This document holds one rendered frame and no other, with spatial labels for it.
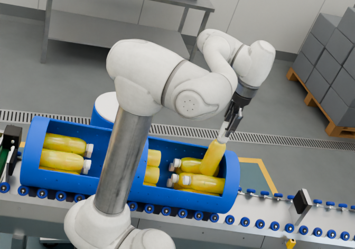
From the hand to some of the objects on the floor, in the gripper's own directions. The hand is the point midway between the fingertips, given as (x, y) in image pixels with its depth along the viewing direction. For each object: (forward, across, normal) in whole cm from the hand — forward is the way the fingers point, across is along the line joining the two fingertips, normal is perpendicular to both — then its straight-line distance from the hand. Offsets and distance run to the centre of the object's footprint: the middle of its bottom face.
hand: (224, 132), depth 173 cm
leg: (+137, -7, +73) cm, 156 cm away
